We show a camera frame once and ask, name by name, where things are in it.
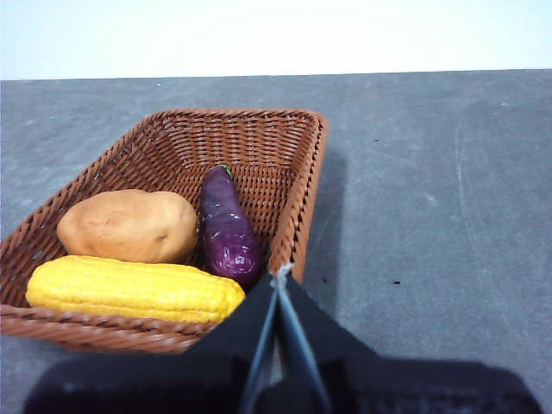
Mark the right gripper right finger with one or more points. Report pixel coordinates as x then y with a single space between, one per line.
409 388

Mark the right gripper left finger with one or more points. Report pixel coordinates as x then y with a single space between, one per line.
172 384

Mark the brown potato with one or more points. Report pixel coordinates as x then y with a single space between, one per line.
129 226

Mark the purple eggplant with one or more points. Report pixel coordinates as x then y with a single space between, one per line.
226 228

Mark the brown wicker basket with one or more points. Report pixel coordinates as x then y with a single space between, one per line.
241 142

